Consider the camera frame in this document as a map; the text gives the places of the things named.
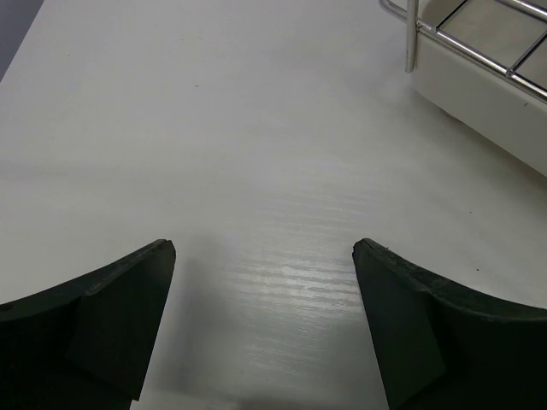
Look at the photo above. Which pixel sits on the metal wire dish rack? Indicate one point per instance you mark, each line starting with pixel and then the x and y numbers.
pixel 505 38

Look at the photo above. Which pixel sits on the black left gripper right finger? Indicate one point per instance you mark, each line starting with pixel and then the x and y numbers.
pixel 443 345

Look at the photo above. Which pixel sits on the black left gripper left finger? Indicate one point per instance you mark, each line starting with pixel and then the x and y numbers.
pixel 87 343

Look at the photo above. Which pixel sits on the cream drip tray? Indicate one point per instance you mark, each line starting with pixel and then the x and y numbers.
pixel 495 109

